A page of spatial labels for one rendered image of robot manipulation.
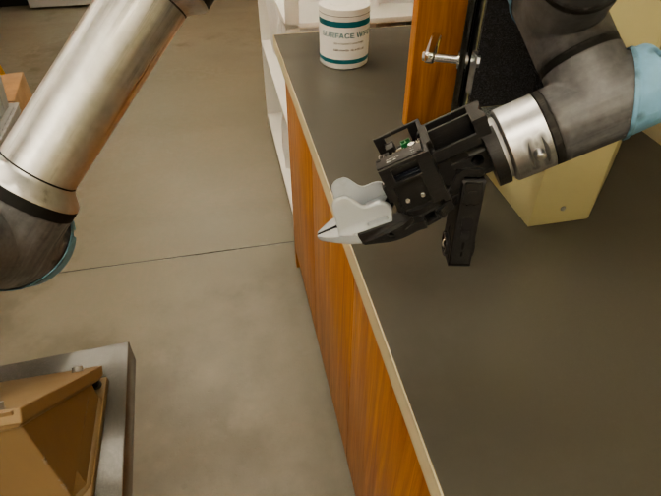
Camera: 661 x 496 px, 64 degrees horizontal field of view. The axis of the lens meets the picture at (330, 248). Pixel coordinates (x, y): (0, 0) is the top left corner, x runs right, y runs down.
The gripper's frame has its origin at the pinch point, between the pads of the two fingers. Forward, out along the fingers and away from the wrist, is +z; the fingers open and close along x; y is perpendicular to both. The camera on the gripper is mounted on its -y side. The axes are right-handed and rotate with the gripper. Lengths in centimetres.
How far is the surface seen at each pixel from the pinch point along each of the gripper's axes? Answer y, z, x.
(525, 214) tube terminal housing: -27.2, -22.5, -24.2
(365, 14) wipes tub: -4, -8, -91
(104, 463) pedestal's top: -4.1, 29.6, 17.3
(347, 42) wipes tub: -7, -2, -89
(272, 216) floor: -81, 71, -154
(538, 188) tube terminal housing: -22.1, -25.4, -22.8
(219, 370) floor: -79, 82, -67
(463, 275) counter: -23.3, -10.4, -11.5
